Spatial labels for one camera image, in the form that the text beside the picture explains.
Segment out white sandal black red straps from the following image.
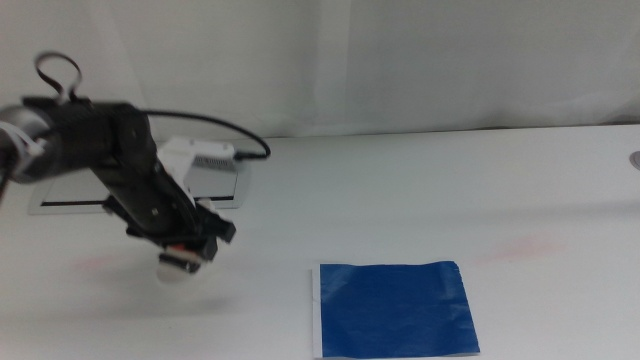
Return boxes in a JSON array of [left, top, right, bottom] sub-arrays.
[[155, 243, 205, 285]]

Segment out blue mat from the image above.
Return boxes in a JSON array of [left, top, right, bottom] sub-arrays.
[[311, 259, 482, 360]]

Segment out white curtain backdrop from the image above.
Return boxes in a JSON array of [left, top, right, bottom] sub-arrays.
[[0, 0, 640, 147]]

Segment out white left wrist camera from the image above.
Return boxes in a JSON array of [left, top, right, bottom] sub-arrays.
[[157, 136, 238, 202]]

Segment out grey table cable hatch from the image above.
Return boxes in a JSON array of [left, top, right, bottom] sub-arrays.
[[27, 149, 253, 217]]

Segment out black camera cable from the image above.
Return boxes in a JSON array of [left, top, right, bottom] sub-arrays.
[[138, 108, 273, 162]]

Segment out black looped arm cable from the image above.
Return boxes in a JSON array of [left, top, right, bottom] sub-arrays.
[[33, 50, 84, 104]]

